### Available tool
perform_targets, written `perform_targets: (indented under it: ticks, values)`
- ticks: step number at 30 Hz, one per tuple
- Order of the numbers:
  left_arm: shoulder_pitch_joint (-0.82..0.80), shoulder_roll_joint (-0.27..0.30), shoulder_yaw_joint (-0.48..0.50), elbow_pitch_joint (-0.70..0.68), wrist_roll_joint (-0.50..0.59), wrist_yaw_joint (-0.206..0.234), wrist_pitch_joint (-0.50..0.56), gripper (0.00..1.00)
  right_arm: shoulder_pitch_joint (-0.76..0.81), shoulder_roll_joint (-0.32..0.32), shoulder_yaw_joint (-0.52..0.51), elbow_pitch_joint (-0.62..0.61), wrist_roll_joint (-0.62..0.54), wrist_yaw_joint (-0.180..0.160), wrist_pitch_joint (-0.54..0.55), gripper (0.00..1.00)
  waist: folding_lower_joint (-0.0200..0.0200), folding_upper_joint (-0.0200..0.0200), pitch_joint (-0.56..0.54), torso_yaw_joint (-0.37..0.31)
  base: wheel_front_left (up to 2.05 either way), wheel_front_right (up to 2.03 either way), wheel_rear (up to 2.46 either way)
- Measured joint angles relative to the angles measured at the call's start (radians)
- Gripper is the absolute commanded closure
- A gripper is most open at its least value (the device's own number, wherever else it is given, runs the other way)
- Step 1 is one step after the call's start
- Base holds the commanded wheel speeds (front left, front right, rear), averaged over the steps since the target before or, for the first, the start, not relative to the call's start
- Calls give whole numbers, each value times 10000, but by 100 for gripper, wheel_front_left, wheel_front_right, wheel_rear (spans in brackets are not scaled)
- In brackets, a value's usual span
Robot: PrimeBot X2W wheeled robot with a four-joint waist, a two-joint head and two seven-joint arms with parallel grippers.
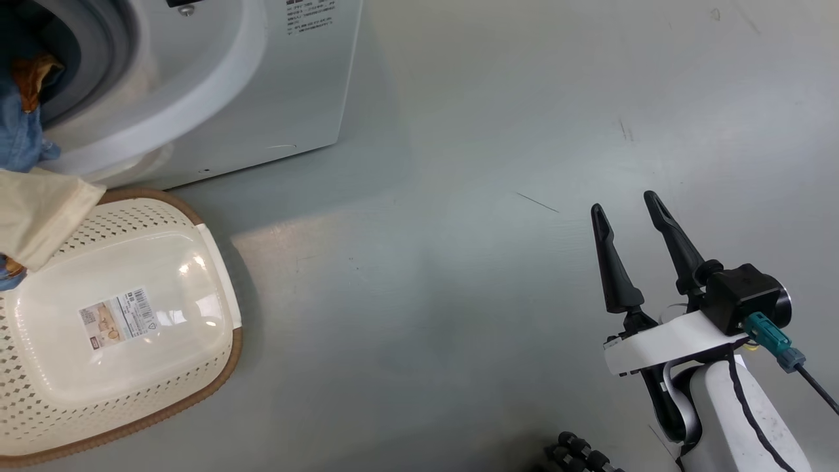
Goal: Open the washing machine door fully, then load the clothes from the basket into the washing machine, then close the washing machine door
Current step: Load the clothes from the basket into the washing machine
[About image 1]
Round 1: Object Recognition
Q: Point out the white front-load washing machine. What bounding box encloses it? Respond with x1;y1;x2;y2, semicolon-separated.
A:
0;0;364;191

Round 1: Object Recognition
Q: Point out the cream cloth garment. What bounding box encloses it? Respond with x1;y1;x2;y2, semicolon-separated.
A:
0;167;107;273

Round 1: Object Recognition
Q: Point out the blue cartoon print garment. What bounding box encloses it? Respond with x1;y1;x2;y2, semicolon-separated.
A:
0;52;66;292

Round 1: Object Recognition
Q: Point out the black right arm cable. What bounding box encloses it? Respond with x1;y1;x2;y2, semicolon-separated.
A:
726;351;795;472

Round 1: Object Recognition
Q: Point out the teal connector camera cable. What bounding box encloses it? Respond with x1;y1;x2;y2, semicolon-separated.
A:
744;311;839;415

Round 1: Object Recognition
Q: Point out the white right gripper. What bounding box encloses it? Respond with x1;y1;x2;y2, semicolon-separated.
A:
590;191;751;378

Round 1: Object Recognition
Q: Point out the paper basket label sticker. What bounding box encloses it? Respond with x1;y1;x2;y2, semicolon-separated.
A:
79;286;161;351

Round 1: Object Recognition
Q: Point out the black roller base wheel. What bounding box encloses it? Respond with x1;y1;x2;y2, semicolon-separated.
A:
532;431;623;472

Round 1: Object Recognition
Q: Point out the grey rubber door gasket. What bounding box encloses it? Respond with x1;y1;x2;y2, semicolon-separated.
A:
39;0;142;128

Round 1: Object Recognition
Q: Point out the small black text label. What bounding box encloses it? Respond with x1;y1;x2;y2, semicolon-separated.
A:
285;0;336;35

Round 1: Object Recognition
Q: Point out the cream perforated basket brown rim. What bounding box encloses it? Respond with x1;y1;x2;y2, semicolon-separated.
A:
0;188;243;467

